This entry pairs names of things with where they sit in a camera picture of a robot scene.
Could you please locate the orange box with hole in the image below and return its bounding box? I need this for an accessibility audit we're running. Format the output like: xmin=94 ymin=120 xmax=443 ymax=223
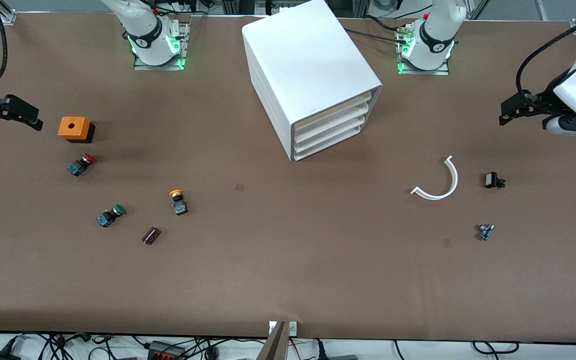
xmin=58 ymin=116 xmax=96 ymax=144

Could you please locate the metal base plate right arm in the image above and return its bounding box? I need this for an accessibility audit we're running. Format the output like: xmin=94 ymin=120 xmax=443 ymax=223
xmin=133 ymin=20 xmax=192 ymax=71

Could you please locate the wooden post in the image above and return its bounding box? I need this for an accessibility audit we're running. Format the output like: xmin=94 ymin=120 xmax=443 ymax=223
xmin=256 ymin=321 xmax=290 ymax=360

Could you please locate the black orange power strip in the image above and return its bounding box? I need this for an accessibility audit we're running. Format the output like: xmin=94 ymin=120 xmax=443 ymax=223
xmin=149 ymin=340 xmax=187 ymax=360

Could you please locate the white curved plastic strip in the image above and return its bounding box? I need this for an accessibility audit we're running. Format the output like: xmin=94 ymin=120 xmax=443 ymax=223
xmin=410 ymin=155 xmax=459 ymax=201

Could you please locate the green-capped push button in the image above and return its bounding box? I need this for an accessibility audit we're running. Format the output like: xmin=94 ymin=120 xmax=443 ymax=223
xmin=97 ymin=204 xmax=127 ymax=228

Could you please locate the orange-capped push button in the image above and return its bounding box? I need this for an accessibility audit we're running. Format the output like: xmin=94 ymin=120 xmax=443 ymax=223
xmin=169 ymin=189 xmax=189 ymax=216

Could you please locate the white plastic drawer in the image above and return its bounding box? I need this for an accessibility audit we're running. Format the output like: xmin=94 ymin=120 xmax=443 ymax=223
xmin=294 ymin=90 xmax=373 ymax=135
xmin=294 ymin=102 xmax=371 ymax=143
xmin=294 ymin=113 xmax=368 ymax=152
xmin=294 ymin=124 xmax=363 ymax=160

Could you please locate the small black switch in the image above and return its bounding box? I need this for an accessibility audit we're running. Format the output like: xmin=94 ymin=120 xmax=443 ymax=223
xmin=484 ymin=171 xmax=507 ymax=190

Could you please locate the white drawer cabinet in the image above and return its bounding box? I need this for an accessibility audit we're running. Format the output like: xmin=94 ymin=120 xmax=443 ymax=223
xmin=241 ymin=0 xmax=384 ymax=162

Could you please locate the red-capped push button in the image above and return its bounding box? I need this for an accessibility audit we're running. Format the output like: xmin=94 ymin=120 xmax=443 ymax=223
xmin=67 ymin=153 xmax=97 ymax=177

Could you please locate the black looped floor cable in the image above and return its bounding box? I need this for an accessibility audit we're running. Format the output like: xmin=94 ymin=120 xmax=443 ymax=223
xmin=471 ymin=340 xmax=520 ymax=355

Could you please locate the black cable behind cabinet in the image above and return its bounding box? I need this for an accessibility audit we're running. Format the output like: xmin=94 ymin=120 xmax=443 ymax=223
xmin=344 ymin=27 xmax=405 ymax=44

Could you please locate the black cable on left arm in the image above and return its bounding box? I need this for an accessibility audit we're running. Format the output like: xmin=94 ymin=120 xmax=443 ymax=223
xmin=516 ymin=0 xmax=576 ymax=97

